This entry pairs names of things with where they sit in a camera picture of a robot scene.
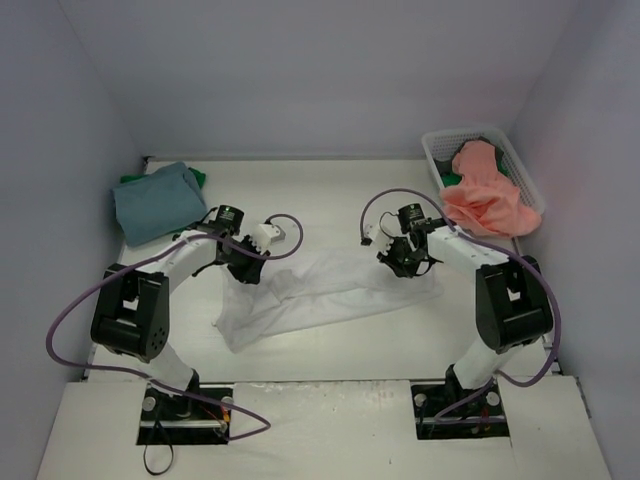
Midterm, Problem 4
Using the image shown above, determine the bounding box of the white t shirt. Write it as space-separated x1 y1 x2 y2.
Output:
215 249 443 353

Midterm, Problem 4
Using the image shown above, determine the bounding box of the grey-blue t shirt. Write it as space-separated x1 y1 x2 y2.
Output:
111 162 208 247

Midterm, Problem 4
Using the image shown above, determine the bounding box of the white laundry basket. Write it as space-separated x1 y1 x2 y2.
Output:
420 127 547 214

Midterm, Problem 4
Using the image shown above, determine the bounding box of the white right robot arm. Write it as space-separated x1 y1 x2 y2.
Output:
361 203 554 412

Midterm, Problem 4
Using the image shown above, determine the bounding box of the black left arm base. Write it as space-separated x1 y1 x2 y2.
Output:
136 386 232 446

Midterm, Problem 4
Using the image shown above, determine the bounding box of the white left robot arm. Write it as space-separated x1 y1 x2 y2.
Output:
90 205 282 420

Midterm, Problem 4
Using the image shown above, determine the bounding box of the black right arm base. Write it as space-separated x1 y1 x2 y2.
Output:
410 380 510 441

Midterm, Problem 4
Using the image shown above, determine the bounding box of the pink t shirt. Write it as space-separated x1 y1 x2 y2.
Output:
440 139 542 238

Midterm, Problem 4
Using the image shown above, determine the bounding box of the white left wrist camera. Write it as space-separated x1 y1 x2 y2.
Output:
250 223 286 254

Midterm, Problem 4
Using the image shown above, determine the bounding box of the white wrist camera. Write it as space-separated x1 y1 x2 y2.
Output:
361 224 394 254
250 223 286 254

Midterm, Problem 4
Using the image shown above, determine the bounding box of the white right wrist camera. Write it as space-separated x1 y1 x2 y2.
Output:
361 224 394 254

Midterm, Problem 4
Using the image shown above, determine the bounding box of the black loop cable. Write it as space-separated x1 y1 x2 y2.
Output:
142 419 176 475

